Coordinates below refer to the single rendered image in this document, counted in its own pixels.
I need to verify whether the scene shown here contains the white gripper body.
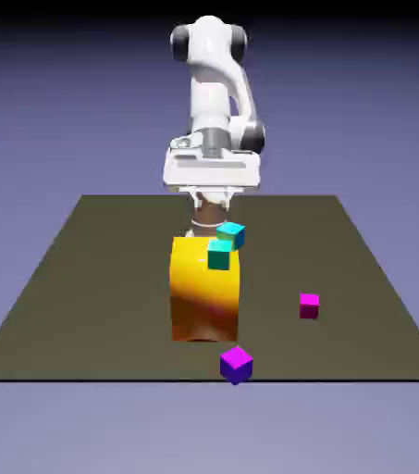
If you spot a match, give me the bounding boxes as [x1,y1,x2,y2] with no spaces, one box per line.
[162,146,263,194]

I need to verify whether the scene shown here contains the small cyan cube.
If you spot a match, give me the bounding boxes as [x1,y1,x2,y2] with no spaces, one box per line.
[216,221,247,252]

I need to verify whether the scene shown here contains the small teal cube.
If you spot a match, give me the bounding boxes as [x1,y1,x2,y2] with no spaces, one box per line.
[206,239,233,271]

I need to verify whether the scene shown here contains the small magenta cube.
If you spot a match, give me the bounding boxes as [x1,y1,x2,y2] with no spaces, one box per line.
[298,293,321,320]

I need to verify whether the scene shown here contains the small purple cube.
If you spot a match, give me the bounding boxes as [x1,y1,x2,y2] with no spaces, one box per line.
[218,344,254,387]

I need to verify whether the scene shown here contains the large orange box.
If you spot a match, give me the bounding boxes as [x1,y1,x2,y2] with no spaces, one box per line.
[169,236,240,343]

